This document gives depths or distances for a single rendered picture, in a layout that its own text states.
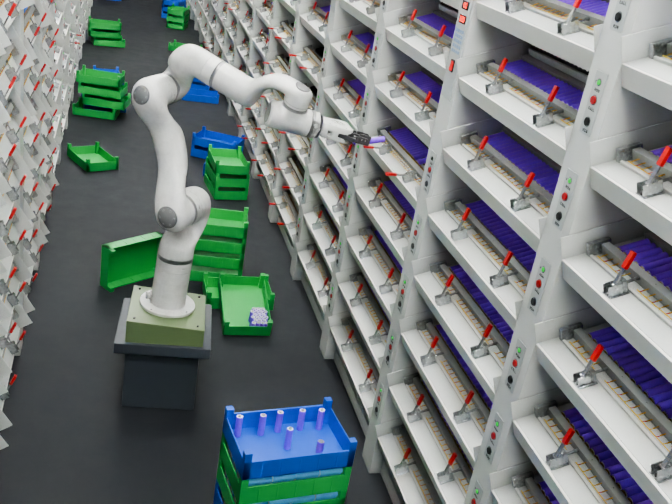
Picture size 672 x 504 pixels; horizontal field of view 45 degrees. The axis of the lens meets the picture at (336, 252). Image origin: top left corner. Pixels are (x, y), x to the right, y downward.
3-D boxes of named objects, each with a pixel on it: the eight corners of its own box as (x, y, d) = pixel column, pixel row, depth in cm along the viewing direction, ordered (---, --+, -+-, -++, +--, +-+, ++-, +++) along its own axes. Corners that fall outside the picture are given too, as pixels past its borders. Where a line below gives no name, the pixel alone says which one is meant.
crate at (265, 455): (241, 480, 199) (245, 455, 195) (222, 430, 215) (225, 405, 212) (352, 466, 210) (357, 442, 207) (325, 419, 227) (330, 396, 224)
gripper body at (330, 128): (322, 118, 241) (355, 128, 245) (314, 109, 250) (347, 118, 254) (314, 141, 244) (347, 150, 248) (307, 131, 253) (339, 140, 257)
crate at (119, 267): (99, 285, 357) (110, 292, 353) (101, 244, 349) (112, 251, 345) (155, 270, 379) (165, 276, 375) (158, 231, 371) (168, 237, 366)
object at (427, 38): (447, 84, 226) (442, 36, 220) (386, 40, 279) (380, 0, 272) (515, 67, 229) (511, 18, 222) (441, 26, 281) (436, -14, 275)
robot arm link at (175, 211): (209, 221, 271) (186, 235, 256) (178, 223, 275) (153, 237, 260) (179, 70, 257) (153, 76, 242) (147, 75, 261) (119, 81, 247)
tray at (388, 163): (419, 214, 242) (414, 186, 238) (366, 149, 295) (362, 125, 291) (481, 197, 245) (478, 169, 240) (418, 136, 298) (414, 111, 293)
